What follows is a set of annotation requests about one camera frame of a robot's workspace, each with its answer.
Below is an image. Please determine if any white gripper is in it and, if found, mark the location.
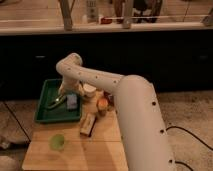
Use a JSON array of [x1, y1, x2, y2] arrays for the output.
[[58, 77, 85, 96]]

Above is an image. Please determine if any pale blue sponge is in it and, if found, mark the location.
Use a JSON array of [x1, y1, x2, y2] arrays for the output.
[[67, 94, 78, 110]]

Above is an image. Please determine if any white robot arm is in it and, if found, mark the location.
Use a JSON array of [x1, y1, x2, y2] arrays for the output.
[[56, 53, 177, 171]]

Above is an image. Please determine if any green plastic tray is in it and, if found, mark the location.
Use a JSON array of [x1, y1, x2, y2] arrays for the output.
[[34, 79, 82, 124]]

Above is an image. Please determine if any white cup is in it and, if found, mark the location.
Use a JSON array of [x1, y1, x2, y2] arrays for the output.
[[83, 83, 96, 99]]

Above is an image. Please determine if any wooden block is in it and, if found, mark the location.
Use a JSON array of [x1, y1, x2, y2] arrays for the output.
[[80, 113, 96, 137]]

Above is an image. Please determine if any red can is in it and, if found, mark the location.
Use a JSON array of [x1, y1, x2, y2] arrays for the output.
[[104, 91, 114, 105]]

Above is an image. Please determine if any green plastic cup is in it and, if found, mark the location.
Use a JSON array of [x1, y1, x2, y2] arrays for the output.
[[49, 134, 65, 151]]

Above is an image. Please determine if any green handled utensil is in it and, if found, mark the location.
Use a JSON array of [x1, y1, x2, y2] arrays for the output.
[[47, 95, 66, 109]]

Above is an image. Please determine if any black cable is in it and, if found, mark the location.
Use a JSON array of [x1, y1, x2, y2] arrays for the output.
[[165, 125, 213, 171]]

